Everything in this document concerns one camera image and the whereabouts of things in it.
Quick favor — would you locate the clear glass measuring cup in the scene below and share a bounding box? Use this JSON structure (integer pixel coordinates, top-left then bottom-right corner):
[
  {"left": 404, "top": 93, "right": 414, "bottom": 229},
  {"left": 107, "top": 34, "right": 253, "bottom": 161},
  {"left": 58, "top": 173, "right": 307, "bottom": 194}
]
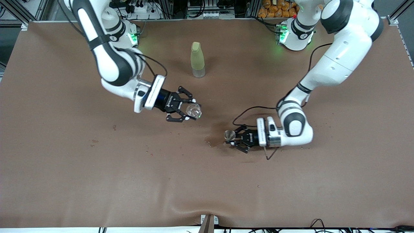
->
[{"left": 185, "top": 103, "right": 203, "bottom": 119}]

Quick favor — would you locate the large brown liquid puddle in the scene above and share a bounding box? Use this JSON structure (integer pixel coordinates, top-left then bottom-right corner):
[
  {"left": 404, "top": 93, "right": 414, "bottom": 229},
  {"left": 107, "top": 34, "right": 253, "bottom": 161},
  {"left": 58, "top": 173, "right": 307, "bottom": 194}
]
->
[{"left": 204, "top": 122, "right": 232, "bottom": 148}]

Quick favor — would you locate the yellow-green frosted bottle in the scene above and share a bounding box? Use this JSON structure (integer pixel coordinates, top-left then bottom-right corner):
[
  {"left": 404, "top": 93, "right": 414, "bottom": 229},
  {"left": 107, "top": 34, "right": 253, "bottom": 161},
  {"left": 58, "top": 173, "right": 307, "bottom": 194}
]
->
[{"left": 190, "top": 41, "right": 206, "bottom": 78}]

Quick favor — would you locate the brown table cloth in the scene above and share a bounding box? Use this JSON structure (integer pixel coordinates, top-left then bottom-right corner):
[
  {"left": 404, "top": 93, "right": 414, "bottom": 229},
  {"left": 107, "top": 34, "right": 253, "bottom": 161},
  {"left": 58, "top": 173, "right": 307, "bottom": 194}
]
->
[{"left": 0, "top": 18, "right": 414, "bottom": 228}]

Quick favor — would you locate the black equipment box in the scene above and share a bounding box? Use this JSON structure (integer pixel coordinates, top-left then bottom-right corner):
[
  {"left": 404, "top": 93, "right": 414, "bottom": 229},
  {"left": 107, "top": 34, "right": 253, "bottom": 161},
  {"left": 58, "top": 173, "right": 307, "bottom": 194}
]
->
[{"left": 188, "top": 0, "right": 236, "bottom": 15}]

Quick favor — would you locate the white power strip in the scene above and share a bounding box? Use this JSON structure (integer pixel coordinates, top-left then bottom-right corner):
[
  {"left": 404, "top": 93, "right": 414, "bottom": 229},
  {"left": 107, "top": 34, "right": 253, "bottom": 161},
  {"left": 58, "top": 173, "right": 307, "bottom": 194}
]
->
[{"left": 125, "top": 3, "right": 162, "bottom": 20}]

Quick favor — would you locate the orange snack packets pile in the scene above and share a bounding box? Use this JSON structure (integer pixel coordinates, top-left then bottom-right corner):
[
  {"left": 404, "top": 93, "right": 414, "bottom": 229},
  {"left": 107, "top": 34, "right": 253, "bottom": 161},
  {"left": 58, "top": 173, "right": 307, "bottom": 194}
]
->
[{"left": 258, "top": 0, "right": 301, "bottom": 18}]

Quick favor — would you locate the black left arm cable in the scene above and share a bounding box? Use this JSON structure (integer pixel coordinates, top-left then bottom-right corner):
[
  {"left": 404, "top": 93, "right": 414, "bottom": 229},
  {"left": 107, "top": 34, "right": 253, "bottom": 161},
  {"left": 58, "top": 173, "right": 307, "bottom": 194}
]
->
[{"left": 233, "top": 43, "right": 333, "bottom": 161}]

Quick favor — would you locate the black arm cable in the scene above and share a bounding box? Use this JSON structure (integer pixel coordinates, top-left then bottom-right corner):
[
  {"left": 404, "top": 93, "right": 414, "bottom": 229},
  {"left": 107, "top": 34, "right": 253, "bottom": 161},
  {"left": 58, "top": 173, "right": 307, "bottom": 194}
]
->
[
  {"left": 58, "top": 0, "right": 168, "bottom": 78},
  {"left": 233, "top": 43, "right": 333, "bottom": 161}
]

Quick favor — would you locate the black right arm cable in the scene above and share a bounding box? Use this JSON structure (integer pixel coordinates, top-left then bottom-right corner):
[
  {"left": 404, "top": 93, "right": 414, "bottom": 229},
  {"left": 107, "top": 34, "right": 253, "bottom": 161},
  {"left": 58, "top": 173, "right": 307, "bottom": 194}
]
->
[{"left": 58, "top": 0, "right": 168, "bottom": 78}]

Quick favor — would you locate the metal table edge bracket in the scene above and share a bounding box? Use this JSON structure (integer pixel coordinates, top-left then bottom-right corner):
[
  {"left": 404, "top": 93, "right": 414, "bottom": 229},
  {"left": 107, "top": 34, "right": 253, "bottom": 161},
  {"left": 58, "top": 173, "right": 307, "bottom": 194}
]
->
[{"left": 198, "top": 214, "right": 219, "bottom": 233}]

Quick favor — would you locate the looped black cable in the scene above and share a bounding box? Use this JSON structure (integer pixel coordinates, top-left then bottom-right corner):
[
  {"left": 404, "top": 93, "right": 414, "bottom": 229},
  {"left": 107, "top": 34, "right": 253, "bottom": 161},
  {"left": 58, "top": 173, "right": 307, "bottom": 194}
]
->
[{"left": 310, "top": 219, "right": 326, "bottom": 232}]

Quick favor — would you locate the aluminium frame post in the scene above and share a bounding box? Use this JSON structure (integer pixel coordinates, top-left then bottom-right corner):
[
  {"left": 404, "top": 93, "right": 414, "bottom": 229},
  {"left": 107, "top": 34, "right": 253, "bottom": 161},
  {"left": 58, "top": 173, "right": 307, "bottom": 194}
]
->
[
  {"left": 0, "top": 0, "right": 49, "bottom": 30},
  {"left": 387, "top": 0, "right": 414, "bottom": 26}
]

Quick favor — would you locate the long black cable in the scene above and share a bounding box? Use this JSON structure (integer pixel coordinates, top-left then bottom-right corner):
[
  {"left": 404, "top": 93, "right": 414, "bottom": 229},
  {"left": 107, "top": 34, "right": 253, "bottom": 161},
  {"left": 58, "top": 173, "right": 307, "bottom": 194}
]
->
[{"left": 356, "top": 225, "right": 414, "bottom": 232}]

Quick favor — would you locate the aluminium table edge rail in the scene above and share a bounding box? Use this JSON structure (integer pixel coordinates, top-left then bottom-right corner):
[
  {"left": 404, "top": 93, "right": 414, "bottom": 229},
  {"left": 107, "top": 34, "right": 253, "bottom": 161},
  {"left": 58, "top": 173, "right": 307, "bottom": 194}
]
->
[{"left": 396, "top": 24, "right": 414, "bottom": 67}]

